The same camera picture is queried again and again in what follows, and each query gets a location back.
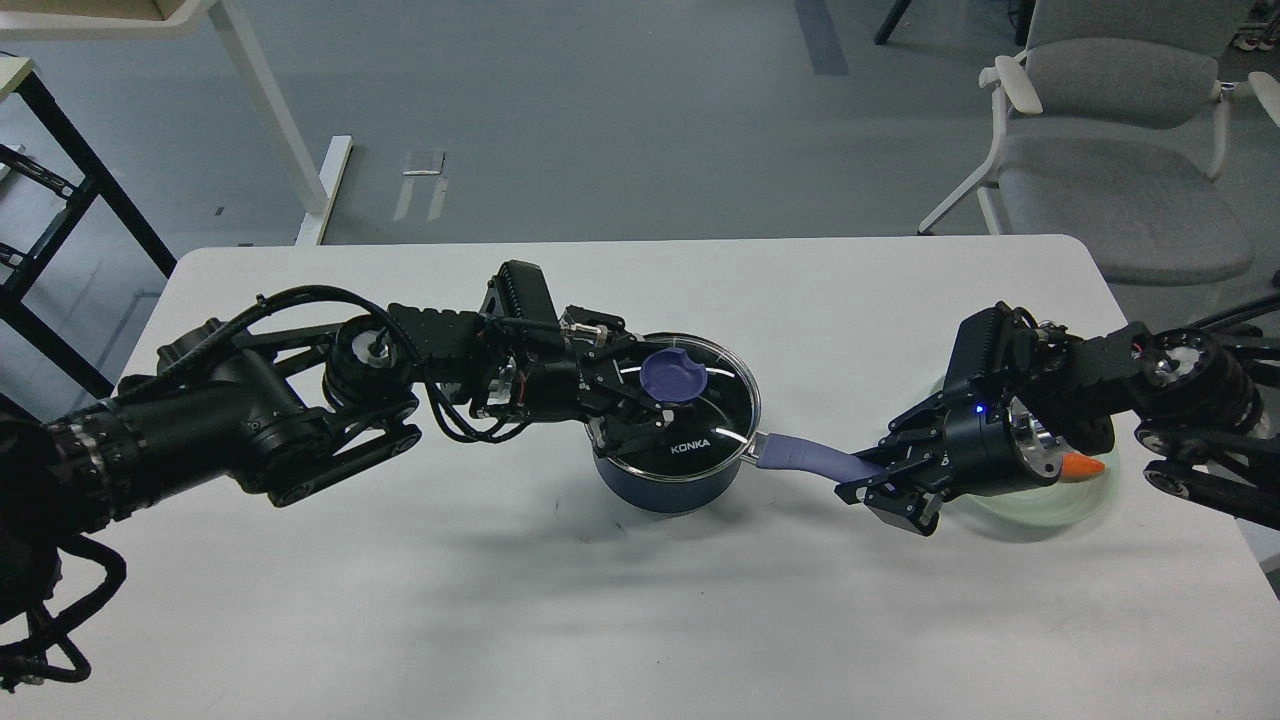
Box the grey office chair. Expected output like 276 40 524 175
918 1 1277 287

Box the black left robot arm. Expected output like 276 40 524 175
3 260 681 692

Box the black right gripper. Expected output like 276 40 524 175
835 395 1062 537

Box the orange toy carrot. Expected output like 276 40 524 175
1059 452 1107 484

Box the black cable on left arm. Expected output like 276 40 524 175
0 536 129 693

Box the blue saucepan with handle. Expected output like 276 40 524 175
594 428 887 514

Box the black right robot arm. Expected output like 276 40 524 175
835 302 1277 536

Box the white desk frame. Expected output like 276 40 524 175
1 1 355 247

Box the glass lid with blue knob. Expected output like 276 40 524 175
622 333 762 445

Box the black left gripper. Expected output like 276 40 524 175
470 325 675 457

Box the black metal rack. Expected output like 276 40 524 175
1 55 177 398

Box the clear glass plate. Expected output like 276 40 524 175
940 434 1119 538

